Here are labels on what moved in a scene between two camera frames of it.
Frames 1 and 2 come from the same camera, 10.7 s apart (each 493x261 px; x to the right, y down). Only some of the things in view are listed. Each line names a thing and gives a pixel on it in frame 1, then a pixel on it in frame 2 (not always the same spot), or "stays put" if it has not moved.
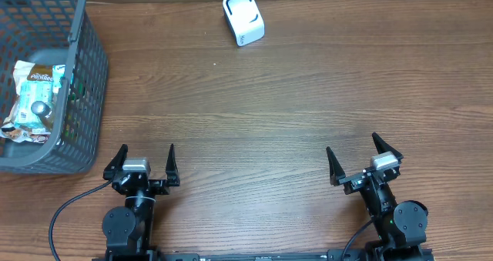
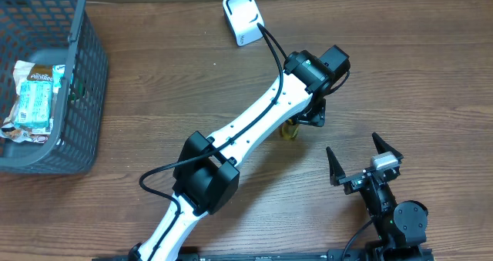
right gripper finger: (336, 170) stays put
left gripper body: (153, 185) → (313, 115)
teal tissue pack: (31, 92) stays put
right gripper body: (353, 182) stays put
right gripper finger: (384, 147) stays put
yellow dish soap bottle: (45, 112) → (288, 130)
